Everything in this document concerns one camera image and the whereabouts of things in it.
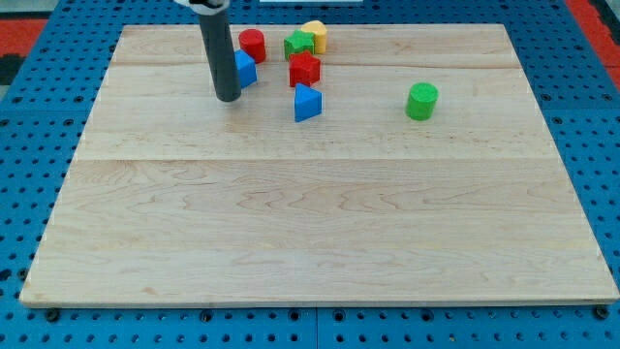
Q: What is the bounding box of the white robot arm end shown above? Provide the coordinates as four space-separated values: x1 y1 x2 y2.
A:
174 0 231 16

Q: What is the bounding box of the blue triangle block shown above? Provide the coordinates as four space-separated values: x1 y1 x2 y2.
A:
294 83 323 122

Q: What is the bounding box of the red star block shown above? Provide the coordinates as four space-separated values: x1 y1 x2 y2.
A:
289 50 321 87

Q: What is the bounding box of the light wooden board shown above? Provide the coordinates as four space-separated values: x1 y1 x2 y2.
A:
20 24 619 308

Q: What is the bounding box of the blue cube block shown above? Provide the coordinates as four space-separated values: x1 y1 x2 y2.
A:
234 49 258 88

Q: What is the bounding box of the green star block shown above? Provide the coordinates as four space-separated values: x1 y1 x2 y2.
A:
283 29 315 61

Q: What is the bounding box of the green cylinder block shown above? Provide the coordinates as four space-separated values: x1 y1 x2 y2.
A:
405 82 439 121

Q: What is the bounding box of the red cylinder block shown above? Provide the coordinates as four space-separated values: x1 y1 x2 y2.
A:
238 28 266 64

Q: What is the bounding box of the yellow heart block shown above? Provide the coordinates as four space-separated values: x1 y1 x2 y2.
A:
300 20 327 54

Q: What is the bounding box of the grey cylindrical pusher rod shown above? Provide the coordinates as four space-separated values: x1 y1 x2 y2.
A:
199 10 241 102

